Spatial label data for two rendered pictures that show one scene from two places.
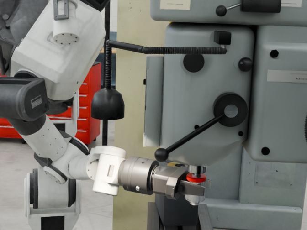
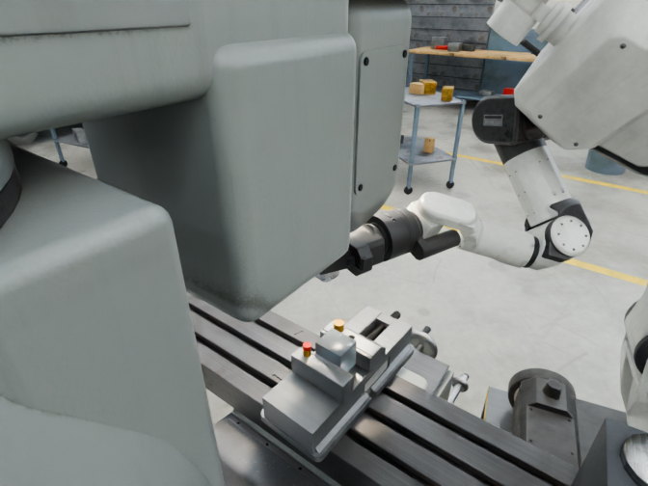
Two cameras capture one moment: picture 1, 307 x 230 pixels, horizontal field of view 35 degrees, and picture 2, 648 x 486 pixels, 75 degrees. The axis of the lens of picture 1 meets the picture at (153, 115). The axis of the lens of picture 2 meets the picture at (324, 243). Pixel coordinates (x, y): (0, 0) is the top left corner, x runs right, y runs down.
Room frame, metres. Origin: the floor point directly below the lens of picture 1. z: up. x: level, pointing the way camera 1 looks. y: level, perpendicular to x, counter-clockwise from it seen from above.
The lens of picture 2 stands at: (1.48, -0.61, 1.63)
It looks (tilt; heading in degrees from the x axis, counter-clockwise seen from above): 30 degrees down; 127
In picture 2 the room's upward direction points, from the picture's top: straight up
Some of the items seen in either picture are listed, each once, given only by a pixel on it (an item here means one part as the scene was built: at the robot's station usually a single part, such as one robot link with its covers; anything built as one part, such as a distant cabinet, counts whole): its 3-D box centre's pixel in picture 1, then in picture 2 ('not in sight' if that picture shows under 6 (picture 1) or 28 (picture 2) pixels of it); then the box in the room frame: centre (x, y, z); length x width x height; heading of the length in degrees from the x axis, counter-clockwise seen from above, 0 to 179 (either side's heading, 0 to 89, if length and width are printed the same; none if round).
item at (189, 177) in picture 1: (196, 177); not in sight; (1.12, -0.11, 1.26); 0.05 x 0.05 x 0.01
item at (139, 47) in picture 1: (127, 46); not in sight; (0.95, 0.06, 1.58); 0.17 x 0.01 x 0.01; 28
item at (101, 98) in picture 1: (108, 102); not in sight; (1.03, 0.10, 1.45); 0.07 x 0.07 x 0.06
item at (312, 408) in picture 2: not in sight; (344, 363); (1.14, -0.08, 0.98); 0.35 x 0.15 x 0.11; 88
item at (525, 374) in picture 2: not in sight; (541, 395); (1.48, 0.58, 0.50); 0.20 x 0.05 x 0.20; 14
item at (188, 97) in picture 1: (203, 92); (323, 122); (1.12, -0.11, 1.47); 0.21 x 0.19 x 0.32; 0
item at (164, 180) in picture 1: (160, 180); (368, 243); (1.15, -0.02, 1.24); 0.13 x 0.12 x 0.10; 159
